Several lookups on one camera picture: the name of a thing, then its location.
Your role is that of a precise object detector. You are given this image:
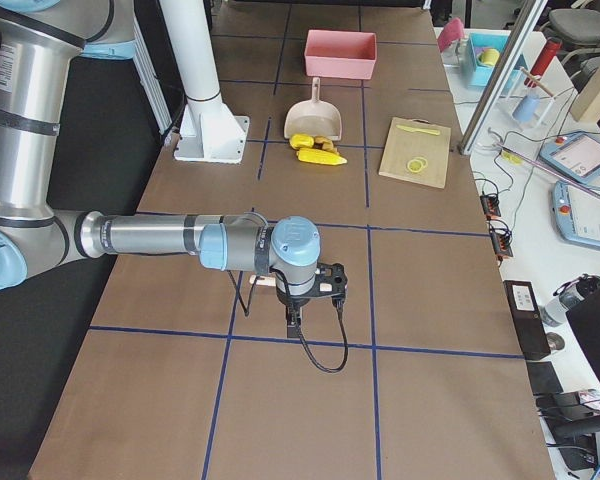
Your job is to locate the teach pendant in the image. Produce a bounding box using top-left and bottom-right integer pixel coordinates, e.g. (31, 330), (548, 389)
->
(539, 131), (600, 184)
(552, 181), (600, 249)

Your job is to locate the yellow toy corn cob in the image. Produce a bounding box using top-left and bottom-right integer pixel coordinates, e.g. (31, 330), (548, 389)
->
(296, 148), (347, 166)

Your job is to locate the black power box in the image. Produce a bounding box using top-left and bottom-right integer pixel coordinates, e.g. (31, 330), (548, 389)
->
(503, 280), (551, 361)

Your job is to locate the yellow toy lemon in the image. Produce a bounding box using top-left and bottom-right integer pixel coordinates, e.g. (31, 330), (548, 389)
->
(289, 133), (315, 151)

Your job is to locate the wooden cutting board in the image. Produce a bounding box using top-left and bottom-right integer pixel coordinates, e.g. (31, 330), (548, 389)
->
(378, 117), (451, 189)

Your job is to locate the yellow lemon slice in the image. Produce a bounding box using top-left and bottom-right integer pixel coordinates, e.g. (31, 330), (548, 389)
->
(406, 156), (428, 174)

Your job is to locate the clear water bottle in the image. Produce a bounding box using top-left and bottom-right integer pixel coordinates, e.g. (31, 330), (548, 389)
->
(540, 273), (600, 327)

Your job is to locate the light blue storage tray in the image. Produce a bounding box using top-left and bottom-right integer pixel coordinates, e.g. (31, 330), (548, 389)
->
(460, 33), (508, 88)

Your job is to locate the orange electronics module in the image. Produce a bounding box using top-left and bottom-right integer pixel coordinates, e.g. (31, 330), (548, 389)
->
(489, 225), (513, 260)
(480, 193), (501, 219)

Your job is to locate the red cylinder bottle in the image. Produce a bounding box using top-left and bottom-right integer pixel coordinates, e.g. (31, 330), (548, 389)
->
(530, 38), (562, 77)

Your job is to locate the yellow plastic knife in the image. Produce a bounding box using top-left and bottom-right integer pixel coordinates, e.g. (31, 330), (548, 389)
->
(396, 125), (441, 136)

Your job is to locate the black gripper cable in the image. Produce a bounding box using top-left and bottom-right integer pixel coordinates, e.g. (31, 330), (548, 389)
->
(229, 269), (350, 373)

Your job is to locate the wooden cup rack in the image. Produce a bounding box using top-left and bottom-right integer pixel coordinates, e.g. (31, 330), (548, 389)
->
(498, 67), (559, 132)

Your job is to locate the pink cloth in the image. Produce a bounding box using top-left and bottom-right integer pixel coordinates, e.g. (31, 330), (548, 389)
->
(437, 18), (465, 52)

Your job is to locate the tan toy ginger root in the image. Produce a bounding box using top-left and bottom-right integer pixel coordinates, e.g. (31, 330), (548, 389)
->
(313, 136), (339, 155)

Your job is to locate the aluminium frame profile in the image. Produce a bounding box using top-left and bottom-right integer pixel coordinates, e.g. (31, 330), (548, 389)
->
(458, 0), (547, 156)

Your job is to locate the far teach pendant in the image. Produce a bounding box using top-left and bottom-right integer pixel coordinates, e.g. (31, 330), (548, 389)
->
(539, 131), (600, 184)

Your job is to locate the white mounting post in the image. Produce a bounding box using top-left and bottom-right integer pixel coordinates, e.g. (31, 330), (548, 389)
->
(160, 0), (250, 164)

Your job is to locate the pink plastic bin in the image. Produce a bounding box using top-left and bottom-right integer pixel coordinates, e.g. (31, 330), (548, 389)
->
(304, 29), (377, 80)

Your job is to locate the beige plastic dustpan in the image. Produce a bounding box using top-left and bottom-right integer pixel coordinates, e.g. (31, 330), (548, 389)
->
(284, 77), (342, 141)

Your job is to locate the near teach pendant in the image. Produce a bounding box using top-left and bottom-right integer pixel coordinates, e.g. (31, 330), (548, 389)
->
(552, 181), (600, 249)

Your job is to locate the blue cup on rack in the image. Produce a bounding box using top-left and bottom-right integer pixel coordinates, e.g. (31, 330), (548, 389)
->
(512, 92), (540, 123)

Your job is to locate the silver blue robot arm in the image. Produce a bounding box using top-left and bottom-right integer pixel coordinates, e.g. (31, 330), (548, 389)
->
(0, 1), (347, 338)

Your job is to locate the yellow plastic cup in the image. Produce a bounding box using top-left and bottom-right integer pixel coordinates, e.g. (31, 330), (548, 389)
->
(477, 47), (500, 68)

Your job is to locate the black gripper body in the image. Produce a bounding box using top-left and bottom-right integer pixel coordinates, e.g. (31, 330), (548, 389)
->
(275, 262), (347, 306)

